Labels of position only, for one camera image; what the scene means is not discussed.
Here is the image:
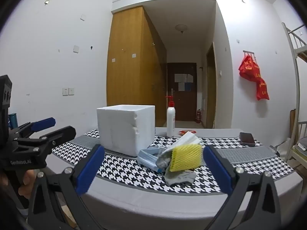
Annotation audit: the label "grey sock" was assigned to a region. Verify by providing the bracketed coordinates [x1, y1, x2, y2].
[164, 169, 196, 186]

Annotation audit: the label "yellow foam net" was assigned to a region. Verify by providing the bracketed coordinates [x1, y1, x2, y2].
[169, 144, 202, 172]

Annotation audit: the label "person's left hand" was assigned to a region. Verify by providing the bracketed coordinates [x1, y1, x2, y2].
[18, 170, 40, 198]

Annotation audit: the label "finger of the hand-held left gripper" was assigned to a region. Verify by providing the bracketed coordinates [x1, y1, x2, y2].
[14, 125, 77, 149]
[11, 117, 56, 139]

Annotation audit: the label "pale blue foam sheet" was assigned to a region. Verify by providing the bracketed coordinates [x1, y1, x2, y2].
[137, 146, 168, 170]

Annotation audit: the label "houndstooth table mat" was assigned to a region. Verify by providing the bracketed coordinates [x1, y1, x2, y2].
[51, 129, 294, 193]

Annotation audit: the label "red plastic bag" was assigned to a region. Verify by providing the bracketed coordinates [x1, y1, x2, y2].
[238, 55, 261, 80]
[255, 77, 270, 100]

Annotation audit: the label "wooden wardrobe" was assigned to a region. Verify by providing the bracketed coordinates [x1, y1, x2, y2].
[107, 6, 168, 127]

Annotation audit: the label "flower print tissue pack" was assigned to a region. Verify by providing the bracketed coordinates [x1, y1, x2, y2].
[156, 149, 173, 173]

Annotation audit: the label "folded wooden boards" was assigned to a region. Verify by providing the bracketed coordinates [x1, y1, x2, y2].
[290, 110, 297, 139]

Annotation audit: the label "dark brown door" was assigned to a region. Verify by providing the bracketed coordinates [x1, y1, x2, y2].
[167, 63, 197, 121]

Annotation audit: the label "blue bottle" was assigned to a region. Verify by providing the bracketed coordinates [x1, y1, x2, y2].
[8, 113, 18, 128]

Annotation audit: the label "white lotion bottle red pump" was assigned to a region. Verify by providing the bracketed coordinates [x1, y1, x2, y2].
[166, 96, 176, 137]

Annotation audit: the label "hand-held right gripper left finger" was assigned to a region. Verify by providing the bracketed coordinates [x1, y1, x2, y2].
[26, 144, 106, 230]

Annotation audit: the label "white towel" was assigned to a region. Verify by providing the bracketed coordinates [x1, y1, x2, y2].
[165, 132, 202, 154]

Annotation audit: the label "wooden side door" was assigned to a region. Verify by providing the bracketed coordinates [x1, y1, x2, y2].
[206, 42, 217, 128]

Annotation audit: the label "white foam box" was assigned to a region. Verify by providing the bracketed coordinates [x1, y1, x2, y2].
[97, 104, 156, 157]

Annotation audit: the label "metal bunk bed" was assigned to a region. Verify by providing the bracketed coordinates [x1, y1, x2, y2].
[282, 22, 307, 170]

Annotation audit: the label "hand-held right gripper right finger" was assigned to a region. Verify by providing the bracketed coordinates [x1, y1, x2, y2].
[203, 145, 283, 230]

